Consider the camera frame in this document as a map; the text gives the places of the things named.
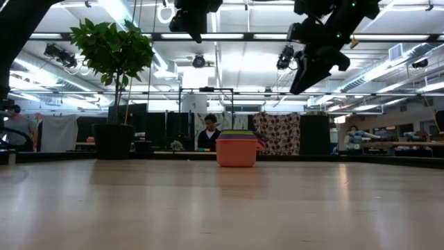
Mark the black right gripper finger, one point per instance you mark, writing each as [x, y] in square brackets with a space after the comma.
[307, 74]

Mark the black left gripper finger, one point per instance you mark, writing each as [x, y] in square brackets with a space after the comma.
[198, 33]

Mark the green measuring cup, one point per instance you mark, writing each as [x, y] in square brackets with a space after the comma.
[237, 133]

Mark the yellow measuring cup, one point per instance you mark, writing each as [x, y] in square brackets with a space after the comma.
[237, 135]

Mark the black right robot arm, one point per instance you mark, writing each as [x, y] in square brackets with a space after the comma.
[347, 14]

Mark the yellow hanging connector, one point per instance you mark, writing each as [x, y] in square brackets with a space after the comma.
[354, 43]

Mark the round black ceiling light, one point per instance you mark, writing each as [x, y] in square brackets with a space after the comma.
[198, 61]

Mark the brown dotted cloth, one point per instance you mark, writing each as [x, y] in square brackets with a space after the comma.
[277, 133]

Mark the leaf pattern cloth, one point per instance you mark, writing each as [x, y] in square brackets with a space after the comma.
[230, 121]

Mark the person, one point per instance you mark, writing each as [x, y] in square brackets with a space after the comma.
[209, 139]
[21, 130]

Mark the small pale green plant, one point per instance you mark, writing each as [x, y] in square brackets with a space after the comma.
[177, 146]

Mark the wooden workbench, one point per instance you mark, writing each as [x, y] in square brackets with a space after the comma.
[409, 144]

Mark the long black ceiling spotlight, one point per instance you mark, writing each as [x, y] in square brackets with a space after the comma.
[64, 59]

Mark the green potted plant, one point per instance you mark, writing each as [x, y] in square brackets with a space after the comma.
[112, 142]

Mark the grey hanging cloth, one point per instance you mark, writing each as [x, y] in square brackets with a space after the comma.
[59, 133]

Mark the white red floral cloth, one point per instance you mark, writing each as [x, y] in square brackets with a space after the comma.
[39, 119]

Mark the black aluminium table frame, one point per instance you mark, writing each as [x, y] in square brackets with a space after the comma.
[248, 36]

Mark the black tubular stand frame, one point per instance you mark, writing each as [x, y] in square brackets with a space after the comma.
[206, 89]

